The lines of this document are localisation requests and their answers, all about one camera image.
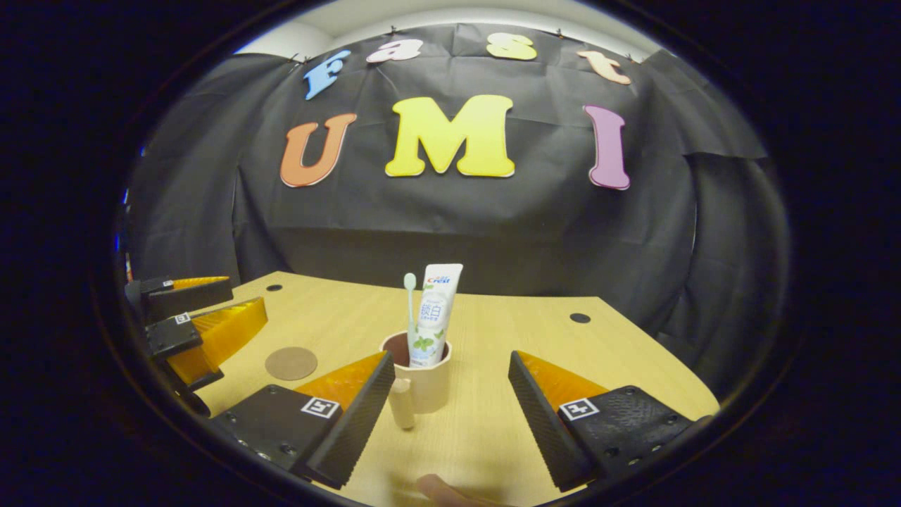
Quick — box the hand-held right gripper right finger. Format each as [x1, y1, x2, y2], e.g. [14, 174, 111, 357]
[508, 350, 712, 492]

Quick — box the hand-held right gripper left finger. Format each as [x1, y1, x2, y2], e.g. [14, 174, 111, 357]
[211, 350, 396, 490]

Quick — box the beige cup brown inside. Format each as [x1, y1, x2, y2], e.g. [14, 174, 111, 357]
[380, 331, 453, 430]

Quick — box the round brown coaster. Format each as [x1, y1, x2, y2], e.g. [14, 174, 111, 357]
[265, 346, 318, 381]

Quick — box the pale green toothbrush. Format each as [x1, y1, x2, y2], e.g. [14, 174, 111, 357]
[403, 273, 418, 353]

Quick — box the white toothpaste tube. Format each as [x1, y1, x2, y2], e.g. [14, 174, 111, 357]
[408, 263, 464, 369]

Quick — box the wooden desktop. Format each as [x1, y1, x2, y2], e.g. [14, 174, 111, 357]
[190, 271, 720, 507]

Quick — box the black backdrop cloth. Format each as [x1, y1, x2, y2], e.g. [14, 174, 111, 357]
[125, 23, 789, 395]

